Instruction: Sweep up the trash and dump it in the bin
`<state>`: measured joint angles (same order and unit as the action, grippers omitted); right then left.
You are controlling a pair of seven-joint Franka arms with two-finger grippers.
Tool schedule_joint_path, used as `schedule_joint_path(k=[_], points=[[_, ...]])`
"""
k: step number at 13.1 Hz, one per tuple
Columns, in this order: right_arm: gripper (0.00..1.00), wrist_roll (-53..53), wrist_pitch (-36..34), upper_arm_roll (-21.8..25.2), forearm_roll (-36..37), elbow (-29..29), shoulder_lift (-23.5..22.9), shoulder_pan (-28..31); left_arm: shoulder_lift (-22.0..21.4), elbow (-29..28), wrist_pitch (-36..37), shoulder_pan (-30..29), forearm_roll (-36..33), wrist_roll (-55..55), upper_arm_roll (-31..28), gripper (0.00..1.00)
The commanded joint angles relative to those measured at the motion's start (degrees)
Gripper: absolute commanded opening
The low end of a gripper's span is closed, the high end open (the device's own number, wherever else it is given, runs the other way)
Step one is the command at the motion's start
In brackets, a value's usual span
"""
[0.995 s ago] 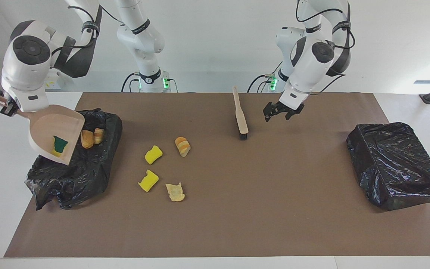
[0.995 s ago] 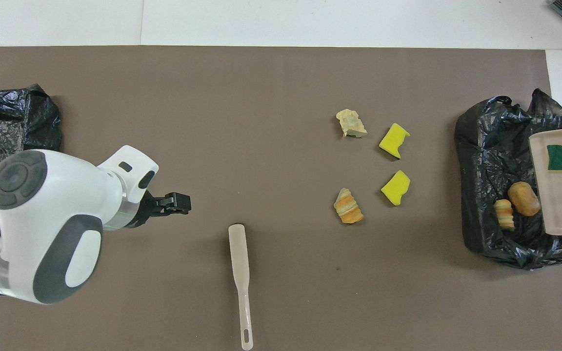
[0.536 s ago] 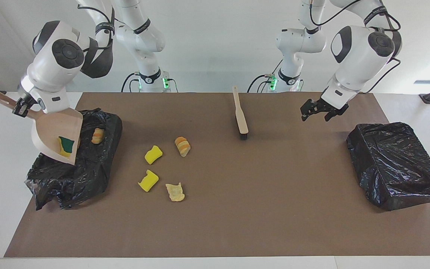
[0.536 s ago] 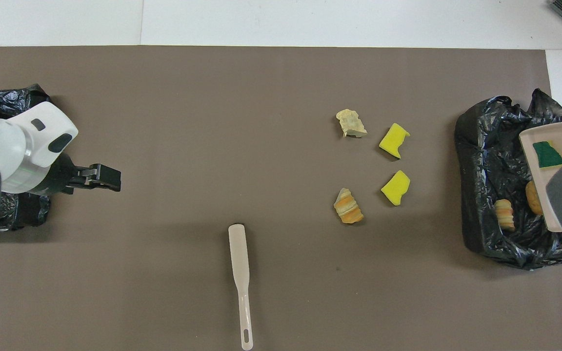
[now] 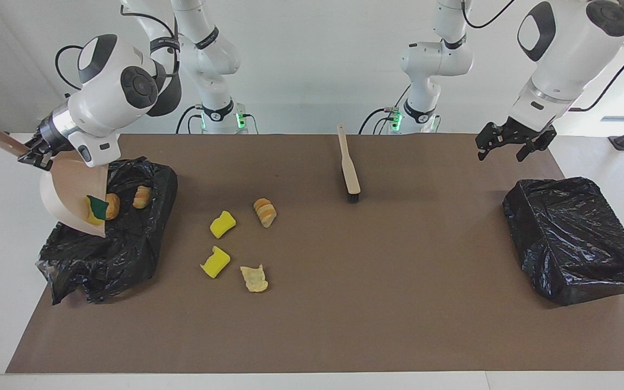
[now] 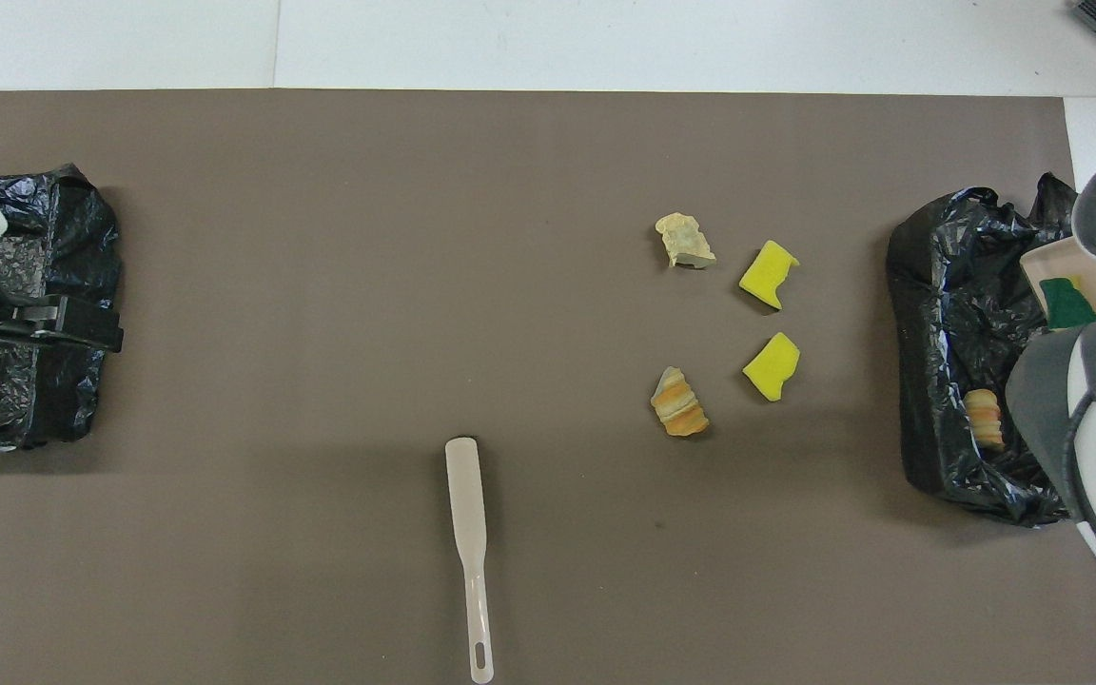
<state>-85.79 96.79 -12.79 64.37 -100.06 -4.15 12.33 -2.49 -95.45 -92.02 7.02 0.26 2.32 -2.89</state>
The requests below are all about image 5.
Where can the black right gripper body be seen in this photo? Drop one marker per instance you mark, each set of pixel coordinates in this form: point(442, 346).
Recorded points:
point(47, 140)

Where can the pale yellow crinkled chip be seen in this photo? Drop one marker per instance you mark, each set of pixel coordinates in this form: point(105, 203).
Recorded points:
point(255, 279)

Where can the beige plastic dustpan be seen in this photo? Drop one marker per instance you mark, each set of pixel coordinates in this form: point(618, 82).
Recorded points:
point(68, 189)

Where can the taut black bag-lined bin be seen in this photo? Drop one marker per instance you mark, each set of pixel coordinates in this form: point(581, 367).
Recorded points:
point(572, 238)

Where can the open black bag-lined bin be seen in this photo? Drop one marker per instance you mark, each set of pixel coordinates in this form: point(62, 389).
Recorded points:
point(122, 249)

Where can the green and yellow sponge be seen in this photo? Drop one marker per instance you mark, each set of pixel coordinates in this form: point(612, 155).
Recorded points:
point(95, 208)

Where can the beige brush black bristles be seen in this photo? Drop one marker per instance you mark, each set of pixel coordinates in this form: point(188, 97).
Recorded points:
point(349, 168)

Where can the brown table mat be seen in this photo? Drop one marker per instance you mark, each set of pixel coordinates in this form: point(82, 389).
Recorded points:
point(312, 346)

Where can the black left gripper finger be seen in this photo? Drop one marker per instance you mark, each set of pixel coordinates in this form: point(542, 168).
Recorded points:
point(486, 142)
point(533, 147)

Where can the pale yellow toy pastry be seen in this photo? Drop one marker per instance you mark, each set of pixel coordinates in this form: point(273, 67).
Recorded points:
point(142, 197)

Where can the wavy yellow sponge piece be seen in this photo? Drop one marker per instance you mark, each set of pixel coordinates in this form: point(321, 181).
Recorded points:
point(222, 225)

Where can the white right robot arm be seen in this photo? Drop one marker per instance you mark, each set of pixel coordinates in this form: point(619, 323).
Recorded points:
point(111, 92)

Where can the notched yellow sponge piece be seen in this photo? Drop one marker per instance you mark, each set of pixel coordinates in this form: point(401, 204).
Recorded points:
point(215, 264)

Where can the orange striped toy croissant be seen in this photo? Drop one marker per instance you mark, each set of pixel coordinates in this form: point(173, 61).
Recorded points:
point(265, 213)

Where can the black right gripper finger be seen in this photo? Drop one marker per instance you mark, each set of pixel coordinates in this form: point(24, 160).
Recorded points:
point(32, 144)
point(38, 161)

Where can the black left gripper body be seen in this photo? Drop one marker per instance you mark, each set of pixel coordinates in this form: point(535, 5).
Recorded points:
point(526, 132)

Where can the brown toy bread roll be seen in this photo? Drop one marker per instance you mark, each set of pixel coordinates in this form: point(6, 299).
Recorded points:
point(113, 207)

